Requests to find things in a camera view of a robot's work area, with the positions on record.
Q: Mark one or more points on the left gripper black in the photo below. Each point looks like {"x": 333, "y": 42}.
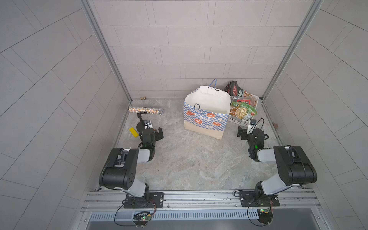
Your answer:
{"x": 142, "y": 119}

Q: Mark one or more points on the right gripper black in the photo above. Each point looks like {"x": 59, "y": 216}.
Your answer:
{"x": 243, "y": 133}

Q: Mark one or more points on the clear red label packet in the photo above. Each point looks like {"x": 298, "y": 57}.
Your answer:
{"x": 246, "y": 97}

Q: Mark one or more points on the blue checkered paper bag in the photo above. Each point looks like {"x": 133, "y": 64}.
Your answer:
{"x": 206, "y": 110}

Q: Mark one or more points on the black red condiment packet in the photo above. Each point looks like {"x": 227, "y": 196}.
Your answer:
{"x": 233, "y": 89}

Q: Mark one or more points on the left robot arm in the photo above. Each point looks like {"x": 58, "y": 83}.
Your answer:
{"x": 119, "y": 171}

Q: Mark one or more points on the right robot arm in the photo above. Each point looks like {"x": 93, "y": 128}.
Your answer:
{"x": 294, "y": 169}

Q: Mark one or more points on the white plastic basket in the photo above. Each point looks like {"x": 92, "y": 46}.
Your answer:
{"x": 244, "y": 108}

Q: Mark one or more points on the yellow block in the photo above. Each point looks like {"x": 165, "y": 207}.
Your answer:
{"x": 134, "y": 132}

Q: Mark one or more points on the green food packet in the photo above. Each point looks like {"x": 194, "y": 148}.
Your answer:
{"x": 242, "y": 111}

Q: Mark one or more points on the right circuit board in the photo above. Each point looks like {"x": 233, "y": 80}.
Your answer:
{"x": 265, "y": 216}

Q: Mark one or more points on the circuit board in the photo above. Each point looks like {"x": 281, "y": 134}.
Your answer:
{"x": 142, "y": 218}
{"x": 265, "y": 216}

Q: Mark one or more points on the left circuit board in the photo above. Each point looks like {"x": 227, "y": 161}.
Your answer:
{"x": 142, "y": 218}

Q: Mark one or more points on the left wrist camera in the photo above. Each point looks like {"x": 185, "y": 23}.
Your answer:
{"x": 147, "y": 124}

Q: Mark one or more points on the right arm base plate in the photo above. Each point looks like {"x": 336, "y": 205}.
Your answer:
{"x": 253, "y": 199}

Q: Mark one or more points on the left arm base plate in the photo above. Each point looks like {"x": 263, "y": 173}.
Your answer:
{"x": 148, "y": 201}

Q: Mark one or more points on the aluminium mounting rail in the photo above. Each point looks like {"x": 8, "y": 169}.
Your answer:
{"x": 109, "y": 200}

